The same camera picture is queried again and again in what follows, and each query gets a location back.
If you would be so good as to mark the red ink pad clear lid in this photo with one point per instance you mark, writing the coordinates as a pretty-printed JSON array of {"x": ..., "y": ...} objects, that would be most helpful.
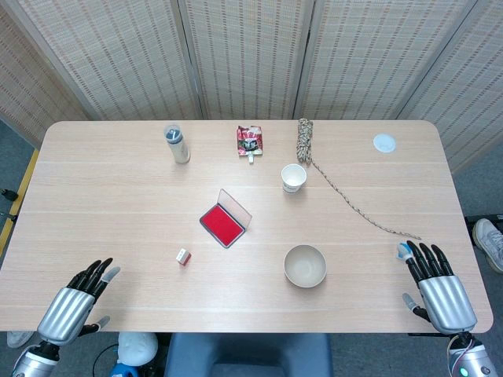
[{"x": 222, "y": 223}]

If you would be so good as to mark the small white red stamp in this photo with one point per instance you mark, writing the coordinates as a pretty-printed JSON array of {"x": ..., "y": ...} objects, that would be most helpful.
[{"x": 183, "y": 257}]

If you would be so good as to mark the blue grey chair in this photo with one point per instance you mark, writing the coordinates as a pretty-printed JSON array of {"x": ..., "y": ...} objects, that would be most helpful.
[{"x": 247, "y": 355}]

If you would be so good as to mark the red snack pouch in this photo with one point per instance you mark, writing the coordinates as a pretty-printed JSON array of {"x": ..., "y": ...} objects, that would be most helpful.
[{"x": 249, "y": 143}]

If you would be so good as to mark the white grey shoe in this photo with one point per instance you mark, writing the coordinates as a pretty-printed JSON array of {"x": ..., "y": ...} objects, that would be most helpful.
[{"x": 19, "y": 339}]

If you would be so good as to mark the beige bowl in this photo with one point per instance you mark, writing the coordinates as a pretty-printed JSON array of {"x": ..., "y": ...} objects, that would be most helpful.
[{"x": 305, "y": 267}]

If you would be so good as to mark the black floor caster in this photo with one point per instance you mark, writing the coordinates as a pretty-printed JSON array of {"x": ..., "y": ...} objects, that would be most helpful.
[
  {"x": 8, "y": 193},
  {"x": 8, "y": 217}
]

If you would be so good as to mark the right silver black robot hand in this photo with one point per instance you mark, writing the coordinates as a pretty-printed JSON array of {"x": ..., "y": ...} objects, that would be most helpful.
[{"x": 446, "y": 300}]

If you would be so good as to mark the white round grommet cover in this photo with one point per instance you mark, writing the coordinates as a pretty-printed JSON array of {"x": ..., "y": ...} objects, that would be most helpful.
[{"x": 384, "y": 143}]

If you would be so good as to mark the white rounded robot body part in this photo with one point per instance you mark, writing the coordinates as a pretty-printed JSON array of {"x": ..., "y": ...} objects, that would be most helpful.
[{"x": 137, "y": 347}]

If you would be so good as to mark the white bottle grey cap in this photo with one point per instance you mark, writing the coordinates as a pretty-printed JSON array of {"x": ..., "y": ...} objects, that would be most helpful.
[{"x": 178, "y": 147}]

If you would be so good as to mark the blue white round object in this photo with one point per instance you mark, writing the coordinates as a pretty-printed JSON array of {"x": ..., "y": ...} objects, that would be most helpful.
[{"x": 122, "y": 371}]

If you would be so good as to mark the white paper cup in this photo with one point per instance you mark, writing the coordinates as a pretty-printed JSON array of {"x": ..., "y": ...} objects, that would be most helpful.
[{"x": 293, "y": 178}]

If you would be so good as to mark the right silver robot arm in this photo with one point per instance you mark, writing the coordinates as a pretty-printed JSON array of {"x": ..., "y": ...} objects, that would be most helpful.
[{"x": 471, "y": 359}]

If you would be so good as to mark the grey sneaker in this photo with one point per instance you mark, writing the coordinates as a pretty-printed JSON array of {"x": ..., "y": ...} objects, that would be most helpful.
[{"x": 489, "y": 243}]

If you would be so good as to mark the bamboo folding screen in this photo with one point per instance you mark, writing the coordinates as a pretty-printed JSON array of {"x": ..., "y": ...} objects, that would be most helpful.
[{"x": 118, "y": 59}]

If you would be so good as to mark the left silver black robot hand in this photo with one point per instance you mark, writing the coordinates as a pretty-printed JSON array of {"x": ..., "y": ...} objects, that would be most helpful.
[{"x": 64, "y": 310}]

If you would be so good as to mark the small blue white block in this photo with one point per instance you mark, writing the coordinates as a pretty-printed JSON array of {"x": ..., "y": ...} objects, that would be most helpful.
[{"x": 401, "y": 254}]

